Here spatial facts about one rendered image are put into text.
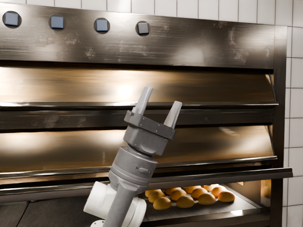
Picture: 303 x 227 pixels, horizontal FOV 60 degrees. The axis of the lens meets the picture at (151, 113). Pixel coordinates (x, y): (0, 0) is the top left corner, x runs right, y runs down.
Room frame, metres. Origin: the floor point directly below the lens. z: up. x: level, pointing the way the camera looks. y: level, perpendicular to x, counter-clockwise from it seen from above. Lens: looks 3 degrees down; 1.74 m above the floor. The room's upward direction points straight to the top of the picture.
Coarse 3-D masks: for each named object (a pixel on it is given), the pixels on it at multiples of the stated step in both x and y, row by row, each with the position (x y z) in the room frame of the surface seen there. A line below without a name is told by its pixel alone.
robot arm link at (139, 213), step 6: (138, 198) 0.56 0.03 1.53; (138, 204) 0.54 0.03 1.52; (144, 204) 0.54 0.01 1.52; (138, 210) 0.53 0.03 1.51; (144, 210) 0.53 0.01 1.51; (138, 216) 0.52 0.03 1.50; (96, 222) 0.59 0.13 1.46; (102, 222) 0.59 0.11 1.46; (132, 222) 0.52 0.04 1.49; (138, 222) 0.52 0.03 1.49
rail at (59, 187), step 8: (272, 168) 1.12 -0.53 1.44; (280, 168) 1.13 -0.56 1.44; (288, 168) 1.14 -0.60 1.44; (168, 176) 1.01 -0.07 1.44; (176, 176) 1.01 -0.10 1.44; (184, 176) 1.02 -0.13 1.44; (192, 176) 1.03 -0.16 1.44; (200, 176) 1.03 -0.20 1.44; (208, 176) 1.04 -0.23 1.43; (216, 176) 1.05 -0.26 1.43; (224, 176) 1.06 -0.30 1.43; (232, 176) 1.07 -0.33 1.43; (64, 184) 0.91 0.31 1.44; (72, 184) 0.91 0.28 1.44; (80, 184) 0.92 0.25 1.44; (88, 184) 0.93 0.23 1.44; (0, 192) 0.85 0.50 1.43; (8, 192) 0.86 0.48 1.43; (16, 192) 0.87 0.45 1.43; (24, 192) 0.87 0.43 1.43; (32, 192) 0.88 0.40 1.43
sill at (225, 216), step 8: (192, 216) 1.24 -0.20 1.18; (200, 216) 1.24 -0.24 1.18; (208, 216) 1.24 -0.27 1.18; (216, 216) 1.24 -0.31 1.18; (224, 216) 1.24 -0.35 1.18; (232, 216) 1.24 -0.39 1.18; (240, 216) 1.24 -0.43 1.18; (248, 216) 1.25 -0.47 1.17; (256, 216) 1.26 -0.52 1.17; (264, 216) 1.27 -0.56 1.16; (144, 224) 1.15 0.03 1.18; (152, 224) 1.15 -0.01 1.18; (160, 224) 1.15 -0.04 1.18; (168, 224) 1.15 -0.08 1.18; (176, 224) 1.16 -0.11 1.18; (184, 224) 1.17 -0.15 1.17; (192, 224) 1.18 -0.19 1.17; (200, 224) 1.19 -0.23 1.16; (208, 224) 1.20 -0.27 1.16; (216, 224) 1.21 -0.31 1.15; (224, 224) 1.22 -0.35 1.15; (232, 224) 1.23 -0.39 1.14
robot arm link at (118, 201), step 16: (112, 176) 0.53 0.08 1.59; (128, 176) 0.51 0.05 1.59; (96, 192) 0.52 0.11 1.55; (112, 192) 0.52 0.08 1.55; (128, 192) 0.49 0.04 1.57; (96, 208) 0.51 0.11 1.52; (112, 208) 0.49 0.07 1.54; (128, 208) 0.49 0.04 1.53; (112, 224) 0.48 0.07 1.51; (128, 224) 0.52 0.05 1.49
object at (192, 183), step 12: (192, 180) 1.02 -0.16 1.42; (204, 180) 1.04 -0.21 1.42; (216, 180) 1.05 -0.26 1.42; (228, 180) 1.06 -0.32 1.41; (240, 180) 1.07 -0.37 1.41; (252, 180) 1.09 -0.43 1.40; (48, 192) 0.89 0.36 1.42; (60, 192) 0.90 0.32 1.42; (72, 192) 0.91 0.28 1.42; (84, 192) 0.92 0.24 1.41
